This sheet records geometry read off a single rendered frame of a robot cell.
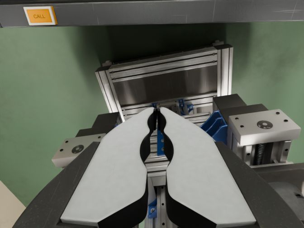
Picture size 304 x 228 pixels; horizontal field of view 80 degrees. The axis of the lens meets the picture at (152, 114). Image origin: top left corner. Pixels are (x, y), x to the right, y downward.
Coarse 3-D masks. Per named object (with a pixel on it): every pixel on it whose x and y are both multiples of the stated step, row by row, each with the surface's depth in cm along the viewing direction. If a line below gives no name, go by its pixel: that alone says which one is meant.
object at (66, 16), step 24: (48, 0) 34; (72, 0) 34; (96, 0) 34; (120, 0) 33; (144, 0) 33; (168, 0) 33; (192, 0) 33; (216, 0) 33; (240, 0) 33; (264, 0) 33; (288, 0) 33; (24, 24) 36; (72, 24) 36; (96, 24) 36; (120, 24) 36; (144, 24) 36
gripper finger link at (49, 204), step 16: (96, 144) 9; (80, 160) 8; (64, 176) 7; (80, 176) 7; (48, 192) 7; (64, 192) 7; (32, 208) 6; (48, 208) 6; (64, 208) 6; (16, 224) 6; (32, 224) 6; (48, 224) 6; (64, 224) 6
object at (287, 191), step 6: (276, 186) 44; (282, 186) 44; (288, 186) 44; (294, 186) 45; (282, 192) 43; (288, 192) 43; (294, 192) 43; (300, 192) 45; (282, 198) 42; (288, 198) 42; (294, 198) 42; (300, 198) 44; (288, 204) 41; (294, 204) 41; (300, 204) 42; (294, 210) 40; (300, 210) 41; (300, 216) 40
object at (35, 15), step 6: (30, 12) 34; (36, 12) 34; (42, 12) 34; (48, 12) 34; (54, 12) 34; (30, 18) 34; (36, 18) 34; (42, 18) 34; (48, 18) 34; (54, 18) 34
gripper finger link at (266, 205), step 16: (224, 144) 9; (224, 160) 8; (240, 160) 8; (240, 176) 7; (256, 176) 7; (256, 192) 7; (272, 192) 7; (256, 208) 6; (272, 208) 6; (288, 208) 6; (256, 224) 6; (272, 224) 6; (288, 224) 6
